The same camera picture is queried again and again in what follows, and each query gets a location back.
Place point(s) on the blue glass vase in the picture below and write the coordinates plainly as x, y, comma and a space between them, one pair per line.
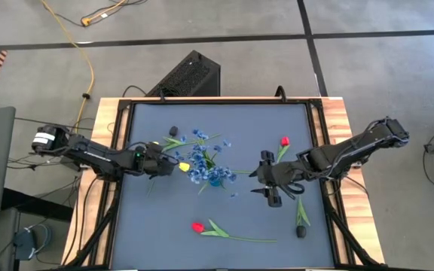
214, 182

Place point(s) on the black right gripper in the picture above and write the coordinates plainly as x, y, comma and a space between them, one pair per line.
281, 175

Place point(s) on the grey power adapter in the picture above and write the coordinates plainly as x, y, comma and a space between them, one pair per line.
26, 242

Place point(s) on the yellow artificial tulip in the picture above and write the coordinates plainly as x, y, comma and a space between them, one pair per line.
173, 142
184, 166

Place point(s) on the black computer tower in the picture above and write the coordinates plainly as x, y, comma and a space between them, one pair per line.
190, 75

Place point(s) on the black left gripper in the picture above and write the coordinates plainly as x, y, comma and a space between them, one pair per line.
153, 160

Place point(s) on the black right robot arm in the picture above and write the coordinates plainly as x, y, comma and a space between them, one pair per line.
345, 154

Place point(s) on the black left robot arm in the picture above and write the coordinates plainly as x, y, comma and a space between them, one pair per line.
89, 154

